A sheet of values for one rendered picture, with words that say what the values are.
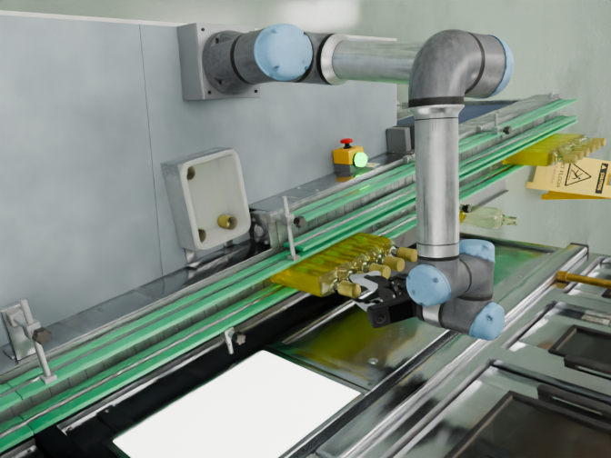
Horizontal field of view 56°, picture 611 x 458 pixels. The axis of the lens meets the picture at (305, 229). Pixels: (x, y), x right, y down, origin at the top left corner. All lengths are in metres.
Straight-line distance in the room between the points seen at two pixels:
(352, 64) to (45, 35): 0.64
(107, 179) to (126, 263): 0.21
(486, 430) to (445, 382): 0.15
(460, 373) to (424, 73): 0.65
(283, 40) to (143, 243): 0.59
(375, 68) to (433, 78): 0.27
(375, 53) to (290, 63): 0.18
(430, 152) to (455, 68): 0.14
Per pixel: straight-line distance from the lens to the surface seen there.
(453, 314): 1.21
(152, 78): 1.46
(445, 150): 1.03
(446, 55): 1.04
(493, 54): 1.13
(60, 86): 1.36
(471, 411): 1.25
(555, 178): 4.78
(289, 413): 1.21
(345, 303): 1.59
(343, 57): 1.33
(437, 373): 1.29
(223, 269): 1.46
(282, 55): 1.29
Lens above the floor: 2.02
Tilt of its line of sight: 45 degrees down
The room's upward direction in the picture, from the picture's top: 101 degrees clockwise
